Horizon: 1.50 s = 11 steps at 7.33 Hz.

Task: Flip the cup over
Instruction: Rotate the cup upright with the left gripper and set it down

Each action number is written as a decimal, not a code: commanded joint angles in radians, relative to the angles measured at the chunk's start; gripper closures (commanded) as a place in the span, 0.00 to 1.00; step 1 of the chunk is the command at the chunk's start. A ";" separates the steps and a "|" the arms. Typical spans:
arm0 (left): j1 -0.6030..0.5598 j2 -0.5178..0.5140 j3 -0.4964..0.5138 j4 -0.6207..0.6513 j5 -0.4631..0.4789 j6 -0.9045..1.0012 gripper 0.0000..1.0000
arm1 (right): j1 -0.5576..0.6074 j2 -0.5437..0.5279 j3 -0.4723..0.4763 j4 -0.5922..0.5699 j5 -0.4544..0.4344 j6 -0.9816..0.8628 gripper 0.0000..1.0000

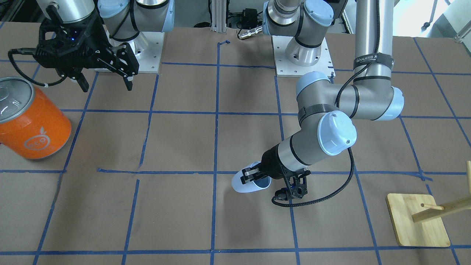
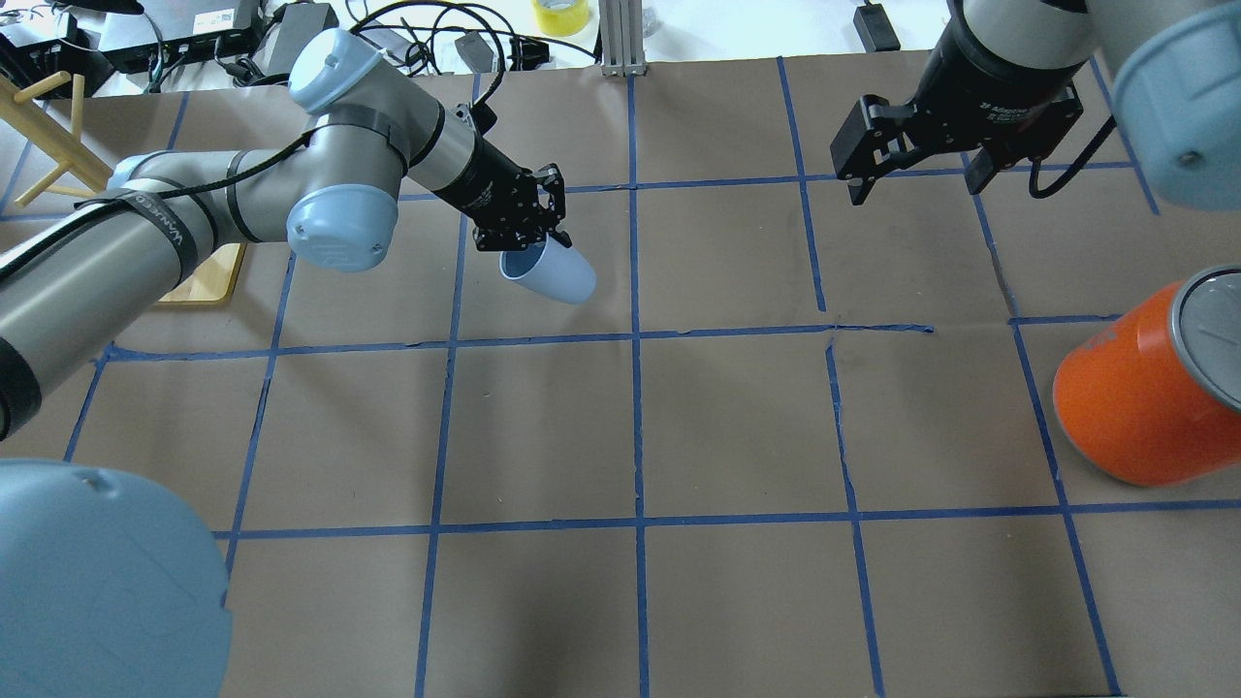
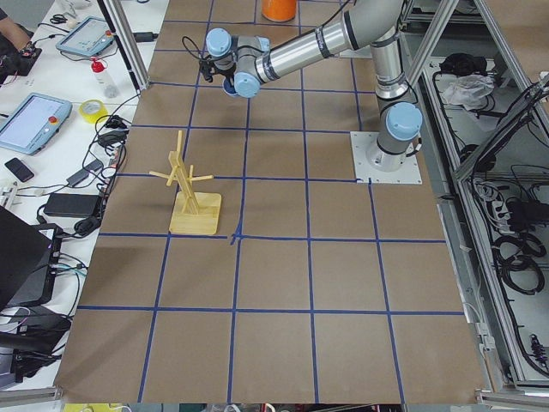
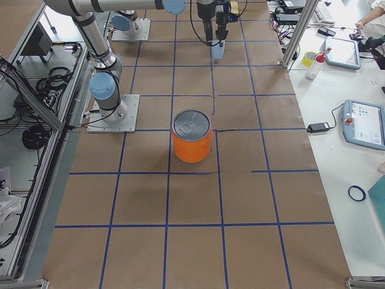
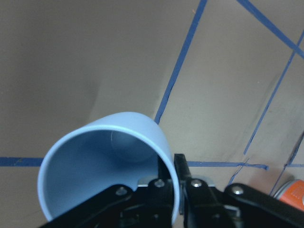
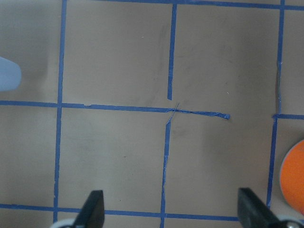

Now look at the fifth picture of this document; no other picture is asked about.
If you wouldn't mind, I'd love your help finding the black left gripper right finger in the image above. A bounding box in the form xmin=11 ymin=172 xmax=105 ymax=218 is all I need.
xmin=174 ymin=153 xmax=228 ymax=228

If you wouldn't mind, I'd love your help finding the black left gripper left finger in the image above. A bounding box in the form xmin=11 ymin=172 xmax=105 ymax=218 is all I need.
xmin=137 ymin=158 xmax=174 ymax=228

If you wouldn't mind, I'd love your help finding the white plastic cup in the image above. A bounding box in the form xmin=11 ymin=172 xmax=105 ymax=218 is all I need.
xmin=37 ymin=112 xmax=180 ymax=221

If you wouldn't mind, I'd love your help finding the orange tin can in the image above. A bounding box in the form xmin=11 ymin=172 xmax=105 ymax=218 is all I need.
xmin=274 ymin=179 xmax=304 ymax=211

